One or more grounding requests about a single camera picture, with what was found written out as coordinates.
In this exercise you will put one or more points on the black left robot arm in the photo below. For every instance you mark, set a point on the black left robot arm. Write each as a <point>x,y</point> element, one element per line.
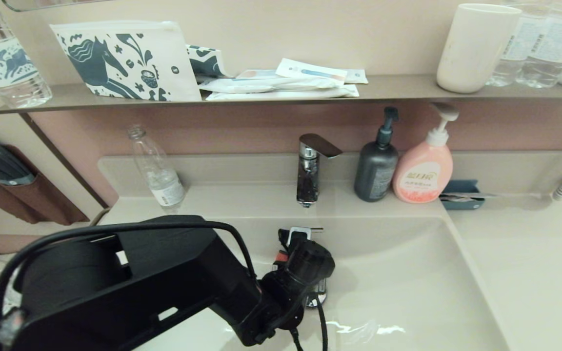
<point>115,273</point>

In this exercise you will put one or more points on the white ceramic sink basin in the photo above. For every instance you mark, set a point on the white ceramic sink basin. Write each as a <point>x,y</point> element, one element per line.
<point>408,273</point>

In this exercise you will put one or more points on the long flat white packet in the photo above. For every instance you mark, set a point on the long flat white packet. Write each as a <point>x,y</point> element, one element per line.
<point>283,93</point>

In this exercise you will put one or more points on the small blue tray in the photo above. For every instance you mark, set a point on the small blue tray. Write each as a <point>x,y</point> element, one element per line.
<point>461,187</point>

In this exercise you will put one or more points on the white label water bottle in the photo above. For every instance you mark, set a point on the white label water bottle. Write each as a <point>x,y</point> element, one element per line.
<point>554,48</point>
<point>520,44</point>

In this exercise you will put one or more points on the taupe wall shelf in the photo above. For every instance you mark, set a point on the taupe wall shelf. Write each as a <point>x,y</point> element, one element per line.
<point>398,87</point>

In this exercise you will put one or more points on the white wrapped toiletry packet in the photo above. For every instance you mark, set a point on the white wrapped toiletry packet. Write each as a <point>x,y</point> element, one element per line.
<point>264,84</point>

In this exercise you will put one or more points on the clear empty plastic bottle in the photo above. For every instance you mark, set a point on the clear empty plastic bottle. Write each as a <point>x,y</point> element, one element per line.
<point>159,175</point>

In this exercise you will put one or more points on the white plastic cup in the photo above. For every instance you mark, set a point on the white plastic cup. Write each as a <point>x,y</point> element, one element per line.
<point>473,48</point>

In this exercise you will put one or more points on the large horse print pouch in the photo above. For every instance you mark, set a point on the large horse print pouch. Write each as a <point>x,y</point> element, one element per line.
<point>120,58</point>

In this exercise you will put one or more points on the chrome sink faucet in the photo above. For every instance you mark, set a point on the chrome sink faucet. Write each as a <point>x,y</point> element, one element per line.
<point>308,180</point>

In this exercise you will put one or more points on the dark grey pump bottle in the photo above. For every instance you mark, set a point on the dark grey pump bottle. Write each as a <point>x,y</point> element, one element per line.
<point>374,170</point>

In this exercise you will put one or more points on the chrome drain stopper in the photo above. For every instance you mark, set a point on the chrome drain stopper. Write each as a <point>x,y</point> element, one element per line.
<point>317,300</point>

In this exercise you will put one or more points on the small horse print pouch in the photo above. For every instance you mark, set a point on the small horse print pouch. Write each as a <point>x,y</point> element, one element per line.
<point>208,61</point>

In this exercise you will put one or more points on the blue striped white sachet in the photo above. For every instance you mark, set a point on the blue striped white sachet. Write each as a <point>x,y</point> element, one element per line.
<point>312,70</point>

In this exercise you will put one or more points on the pink soap pump bottle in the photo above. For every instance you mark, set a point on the pink soap pump bottle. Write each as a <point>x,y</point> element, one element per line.
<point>422,175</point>

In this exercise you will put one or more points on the horse label water bottle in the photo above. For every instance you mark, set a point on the horse label water bottle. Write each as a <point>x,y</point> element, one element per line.
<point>8,63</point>

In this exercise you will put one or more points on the orange microfibre cloth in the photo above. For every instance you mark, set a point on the orange microfibre cloth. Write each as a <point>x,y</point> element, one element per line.
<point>281,255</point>

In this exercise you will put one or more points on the small white sachet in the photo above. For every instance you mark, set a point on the small white sachet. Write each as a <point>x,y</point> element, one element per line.
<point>357,76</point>

